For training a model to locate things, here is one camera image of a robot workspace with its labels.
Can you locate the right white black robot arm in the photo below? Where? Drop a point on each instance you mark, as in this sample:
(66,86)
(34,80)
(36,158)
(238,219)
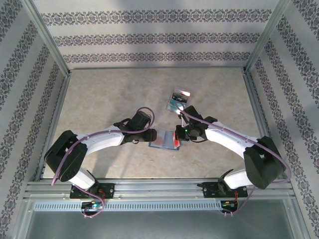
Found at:
(229,139)

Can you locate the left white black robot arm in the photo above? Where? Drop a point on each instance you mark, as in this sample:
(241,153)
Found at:
(104,140)

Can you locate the teal card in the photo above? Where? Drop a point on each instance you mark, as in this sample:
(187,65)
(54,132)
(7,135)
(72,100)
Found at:
(171,107)

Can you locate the dark card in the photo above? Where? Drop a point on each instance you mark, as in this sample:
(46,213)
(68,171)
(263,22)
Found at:
(179,98)

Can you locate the white and red card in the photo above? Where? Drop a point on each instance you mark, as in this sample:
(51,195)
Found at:
(185,93)

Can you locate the clear packet with colourful contents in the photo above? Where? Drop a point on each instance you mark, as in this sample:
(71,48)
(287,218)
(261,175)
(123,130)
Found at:
(172,100)

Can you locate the small controller circuit board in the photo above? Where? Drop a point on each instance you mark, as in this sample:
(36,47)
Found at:
(228,204)
(93,205)

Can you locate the grey metal sheet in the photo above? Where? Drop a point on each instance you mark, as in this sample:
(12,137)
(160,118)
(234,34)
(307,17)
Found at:
(159,226)

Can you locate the wide aluminium base rail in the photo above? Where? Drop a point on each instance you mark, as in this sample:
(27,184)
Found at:
(154,186)

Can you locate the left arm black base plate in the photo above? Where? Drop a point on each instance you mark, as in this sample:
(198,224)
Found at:
(109,190)

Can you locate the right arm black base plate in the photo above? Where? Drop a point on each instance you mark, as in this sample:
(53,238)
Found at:
(209,191)

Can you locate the thin aluminium table edge rail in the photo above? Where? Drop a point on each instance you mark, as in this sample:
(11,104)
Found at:
(154,68)

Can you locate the aluminium side rail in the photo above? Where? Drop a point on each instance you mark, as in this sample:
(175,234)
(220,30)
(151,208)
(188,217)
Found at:
(54,124)
(261,124)

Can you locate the aluminium corner post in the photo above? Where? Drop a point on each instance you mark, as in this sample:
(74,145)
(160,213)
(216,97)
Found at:
(265,37)
(51,42)

